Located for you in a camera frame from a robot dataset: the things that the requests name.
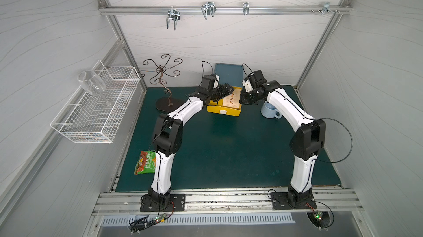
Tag beige postcard with calligraphy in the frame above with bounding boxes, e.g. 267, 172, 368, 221
222, 93, 241, 109

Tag teal drawer cabinet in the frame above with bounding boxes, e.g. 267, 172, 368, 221
215, 63, 244, 88

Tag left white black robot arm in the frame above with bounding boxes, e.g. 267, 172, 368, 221
148, 83, 235, 206

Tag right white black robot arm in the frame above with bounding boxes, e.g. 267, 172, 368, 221
240, 79, 326, 208

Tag light blue mug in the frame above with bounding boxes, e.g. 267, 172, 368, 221
261, 101, 282, 119

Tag brown metal jewelry stand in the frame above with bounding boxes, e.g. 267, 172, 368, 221
141, 54, 184, 113

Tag small metal clip hook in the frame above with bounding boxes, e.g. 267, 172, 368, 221
243, 2, 250, 15

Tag metal double hook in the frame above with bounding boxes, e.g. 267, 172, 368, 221
166, 9, 181, 30

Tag green red snack packet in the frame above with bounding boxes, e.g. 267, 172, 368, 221
134, 151, 156, 175

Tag white vent strip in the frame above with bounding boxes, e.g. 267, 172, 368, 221
101, 212, 295, 227

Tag clear glass cup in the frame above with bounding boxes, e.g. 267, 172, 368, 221
77, 70, 112, 106

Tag right controller board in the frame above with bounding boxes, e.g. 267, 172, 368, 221
305, 201, 335, 229

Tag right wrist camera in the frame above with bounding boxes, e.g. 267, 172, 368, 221
242, 70, 267, 93

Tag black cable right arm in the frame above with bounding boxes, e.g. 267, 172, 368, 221
315, 117, 354, 164

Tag metal wire hook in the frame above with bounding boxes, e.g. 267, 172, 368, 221
201, 2, 217, 20

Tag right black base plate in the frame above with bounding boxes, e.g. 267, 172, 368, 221
268, 191, 317, 210

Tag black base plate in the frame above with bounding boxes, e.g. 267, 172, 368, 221
139, 194, 186, 213
268, 191, 317, 210

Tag metal bracket hook right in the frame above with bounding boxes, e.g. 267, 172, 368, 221
310, 2, 340, 15

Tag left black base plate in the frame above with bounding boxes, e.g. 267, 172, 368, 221
139, 194, 186, 213

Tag white wire basket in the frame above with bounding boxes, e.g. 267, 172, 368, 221
50, 60, 140, 143

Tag aluminium front rail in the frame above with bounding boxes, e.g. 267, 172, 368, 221
92, 186, 364, 215

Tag aluminium crossbar rail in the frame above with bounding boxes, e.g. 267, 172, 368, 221
99, 4, 353, 15

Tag left controller board wires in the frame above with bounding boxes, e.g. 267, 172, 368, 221
128, 200, 175, 234

